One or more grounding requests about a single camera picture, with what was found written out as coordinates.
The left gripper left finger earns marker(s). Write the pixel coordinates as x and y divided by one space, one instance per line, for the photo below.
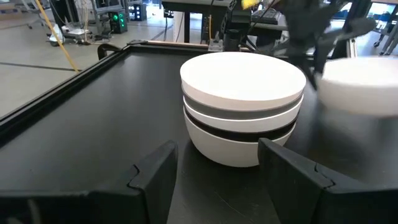
155 189

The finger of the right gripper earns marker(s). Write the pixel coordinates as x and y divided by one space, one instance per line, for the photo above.
320 56
308 67

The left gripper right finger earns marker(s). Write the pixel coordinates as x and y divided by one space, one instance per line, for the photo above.
292 186

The white plastic bowl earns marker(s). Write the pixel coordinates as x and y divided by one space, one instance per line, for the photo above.
357 90
236 126
242 77
224 152

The black plastic bowl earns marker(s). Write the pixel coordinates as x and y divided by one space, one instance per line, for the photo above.
236 137

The dark background desk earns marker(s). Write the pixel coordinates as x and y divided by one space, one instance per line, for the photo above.
199 6

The wooden edge board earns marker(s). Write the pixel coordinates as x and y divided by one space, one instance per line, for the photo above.
177 43

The black table clamp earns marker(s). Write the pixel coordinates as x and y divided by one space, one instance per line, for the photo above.
104 47

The black box with green lights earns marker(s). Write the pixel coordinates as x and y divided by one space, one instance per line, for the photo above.
118 21

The white object on floor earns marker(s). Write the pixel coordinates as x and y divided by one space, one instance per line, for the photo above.
57 35

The silver frame bracket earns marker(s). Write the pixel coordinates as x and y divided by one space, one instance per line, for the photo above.
353 48

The black frame post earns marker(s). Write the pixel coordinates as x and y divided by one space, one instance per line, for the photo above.
360 7

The silver arm base mount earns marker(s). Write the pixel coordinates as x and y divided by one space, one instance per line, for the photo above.
215 46

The black table edge frame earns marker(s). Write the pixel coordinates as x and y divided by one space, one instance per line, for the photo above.
46 102

